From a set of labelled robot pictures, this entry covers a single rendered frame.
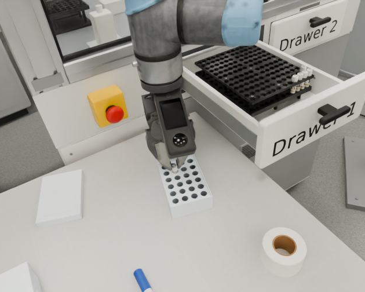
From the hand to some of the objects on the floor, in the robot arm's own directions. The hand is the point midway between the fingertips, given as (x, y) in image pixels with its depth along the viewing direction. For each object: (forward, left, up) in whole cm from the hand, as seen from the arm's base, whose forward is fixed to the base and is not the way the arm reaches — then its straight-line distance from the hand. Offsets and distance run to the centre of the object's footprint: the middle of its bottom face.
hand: (174, 166), depth 65 cm
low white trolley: (+3, +13, -82) cm, 83 cm away
